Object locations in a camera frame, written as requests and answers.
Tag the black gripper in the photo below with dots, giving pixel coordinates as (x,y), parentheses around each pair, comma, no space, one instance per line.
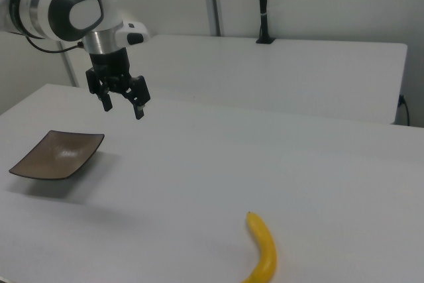
(111,64)

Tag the yellow banana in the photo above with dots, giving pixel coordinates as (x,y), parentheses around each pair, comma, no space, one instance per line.
(265,246)

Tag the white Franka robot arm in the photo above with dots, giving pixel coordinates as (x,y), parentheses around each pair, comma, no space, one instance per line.
(83,14)

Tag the brown square ceramic plate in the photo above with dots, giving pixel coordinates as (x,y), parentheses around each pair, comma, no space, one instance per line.
(58,155)

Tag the white side table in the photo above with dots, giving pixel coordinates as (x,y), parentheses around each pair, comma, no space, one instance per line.
(271,74)

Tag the black pole with base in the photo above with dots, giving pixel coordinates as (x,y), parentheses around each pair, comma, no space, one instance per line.
(263,1)

